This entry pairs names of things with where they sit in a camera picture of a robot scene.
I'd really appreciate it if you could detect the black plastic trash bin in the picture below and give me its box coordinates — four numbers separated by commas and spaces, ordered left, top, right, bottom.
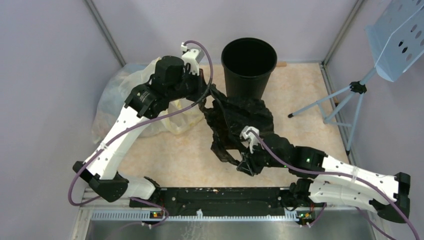
221, 37, 278, 99

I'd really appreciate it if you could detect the white slotted cable duct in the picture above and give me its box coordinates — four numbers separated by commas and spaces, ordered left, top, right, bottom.
91, 209, 312, 222

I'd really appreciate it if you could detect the small wooden block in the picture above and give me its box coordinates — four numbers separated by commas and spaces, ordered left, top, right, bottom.
276, 61, 287, 68

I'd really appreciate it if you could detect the light blue tripod stand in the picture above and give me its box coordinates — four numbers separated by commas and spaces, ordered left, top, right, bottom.
287, 67, 377, 156

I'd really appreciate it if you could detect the translucent yellow plastic bag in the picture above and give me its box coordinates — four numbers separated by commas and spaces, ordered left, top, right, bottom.
91, 58, 204, 144

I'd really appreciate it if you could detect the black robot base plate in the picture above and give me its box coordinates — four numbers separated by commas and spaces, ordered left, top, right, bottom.
148, 187, 319, 217

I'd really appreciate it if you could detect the perforated light blue panel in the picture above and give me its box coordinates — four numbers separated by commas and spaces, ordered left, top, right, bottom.
365, 0, 424, 82

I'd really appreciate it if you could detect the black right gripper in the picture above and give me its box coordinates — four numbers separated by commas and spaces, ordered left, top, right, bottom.
236, 139, 289, 176

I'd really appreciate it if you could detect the black plastic trash bag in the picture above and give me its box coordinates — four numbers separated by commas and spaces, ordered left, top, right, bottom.
199, 84, 275, 166

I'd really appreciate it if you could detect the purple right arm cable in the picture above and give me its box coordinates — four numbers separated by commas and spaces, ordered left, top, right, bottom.
248, 129, 422, 240

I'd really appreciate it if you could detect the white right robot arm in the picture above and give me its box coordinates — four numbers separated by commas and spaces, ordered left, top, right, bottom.
240, 126, 411, 224

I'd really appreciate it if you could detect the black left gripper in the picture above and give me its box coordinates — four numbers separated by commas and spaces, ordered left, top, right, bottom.
167, 66, 213, 103

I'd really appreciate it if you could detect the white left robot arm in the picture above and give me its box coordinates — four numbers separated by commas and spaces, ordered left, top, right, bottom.
67, 40, 212, 207

